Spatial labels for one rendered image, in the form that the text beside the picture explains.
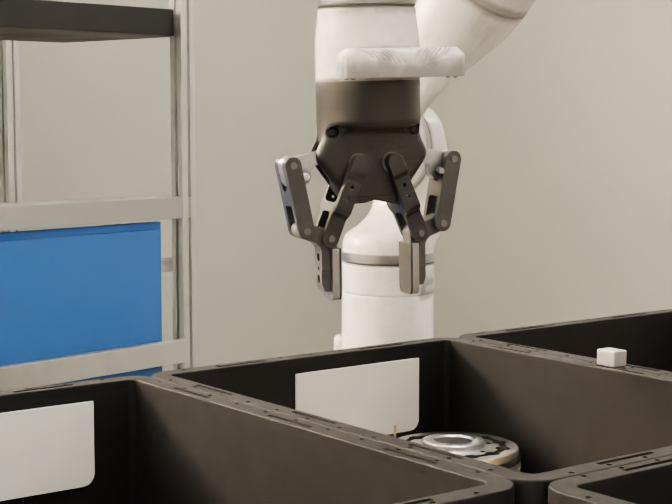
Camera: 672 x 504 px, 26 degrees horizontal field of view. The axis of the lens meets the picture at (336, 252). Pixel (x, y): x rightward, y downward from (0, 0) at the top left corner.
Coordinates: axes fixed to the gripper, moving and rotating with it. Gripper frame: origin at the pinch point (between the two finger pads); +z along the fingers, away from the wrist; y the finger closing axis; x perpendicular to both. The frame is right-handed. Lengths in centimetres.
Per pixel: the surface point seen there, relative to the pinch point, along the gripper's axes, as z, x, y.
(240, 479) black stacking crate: 11.1, 9.9, 13.3
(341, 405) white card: 11.5, -8.5, -0.7
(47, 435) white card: 9.7, -1.3, 23.7
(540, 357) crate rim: 7.7, -1.5, -14.8
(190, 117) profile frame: -5, -219, -46
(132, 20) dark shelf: -27, -215, -33
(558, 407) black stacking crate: 11.3, 0.5, -15.2
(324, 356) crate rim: 7.4, -8.3, 0.7
